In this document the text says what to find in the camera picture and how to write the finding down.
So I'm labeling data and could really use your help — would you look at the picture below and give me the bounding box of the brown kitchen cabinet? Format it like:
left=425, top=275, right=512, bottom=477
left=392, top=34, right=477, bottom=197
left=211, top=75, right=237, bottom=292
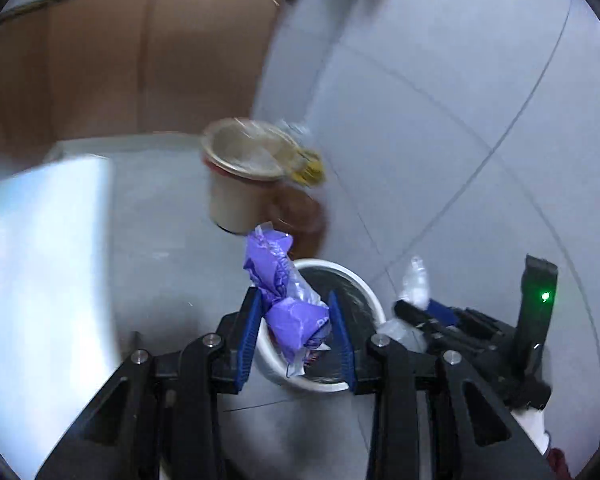
left=0, top=0, right=285, bottom=166

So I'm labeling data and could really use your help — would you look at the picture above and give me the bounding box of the clear plastic bag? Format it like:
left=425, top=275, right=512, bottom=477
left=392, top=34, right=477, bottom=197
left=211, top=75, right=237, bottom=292
left=377, top=256, right=430, bottom=353

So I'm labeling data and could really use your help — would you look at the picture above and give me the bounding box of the blue white gloved right hand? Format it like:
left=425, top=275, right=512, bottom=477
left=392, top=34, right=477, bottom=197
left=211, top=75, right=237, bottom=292
left=510, top=408, right=550, bottom=455

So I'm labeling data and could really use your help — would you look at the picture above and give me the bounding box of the white round trash bin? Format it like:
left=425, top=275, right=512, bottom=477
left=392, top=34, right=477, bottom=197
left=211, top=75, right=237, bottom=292
left=251, top=257, right=387, bottom=394

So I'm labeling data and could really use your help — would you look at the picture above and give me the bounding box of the landscape print table cover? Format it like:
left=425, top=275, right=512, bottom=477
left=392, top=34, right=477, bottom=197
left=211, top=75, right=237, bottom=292
left=0, top=155, right=120, bottom=479

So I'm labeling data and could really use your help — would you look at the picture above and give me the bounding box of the purple wrapper front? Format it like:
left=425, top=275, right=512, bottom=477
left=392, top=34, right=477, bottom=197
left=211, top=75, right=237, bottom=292
left=244, top=223, right=332, bottom=377

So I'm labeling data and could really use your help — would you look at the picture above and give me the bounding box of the tan bucket with lid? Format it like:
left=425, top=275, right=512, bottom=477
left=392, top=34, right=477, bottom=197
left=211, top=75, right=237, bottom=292
left=201, top=117, right=328, bottom=259

